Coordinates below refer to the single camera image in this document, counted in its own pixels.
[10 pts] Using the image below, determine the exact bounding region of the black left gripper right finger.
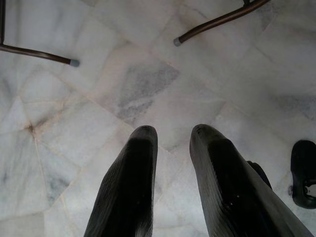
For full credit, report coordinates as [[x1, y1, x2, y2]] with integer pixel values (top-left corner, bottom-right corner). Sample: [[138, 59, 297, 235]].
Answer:
[[189, 123, 316, 237]]

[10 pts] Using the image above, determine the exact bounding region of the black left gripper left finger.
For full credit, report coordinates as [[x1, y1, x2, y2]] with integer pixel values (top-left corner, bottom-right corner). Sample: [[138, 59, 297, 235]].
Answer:
[[83, 125, 159, 237]]

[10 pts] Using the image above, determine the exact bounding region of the marble pattern folding table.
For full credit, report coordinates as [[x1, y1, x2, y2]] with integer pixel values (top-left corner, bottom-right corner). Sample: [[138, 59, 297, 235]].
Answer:
[[0, 0, 272, 68]]

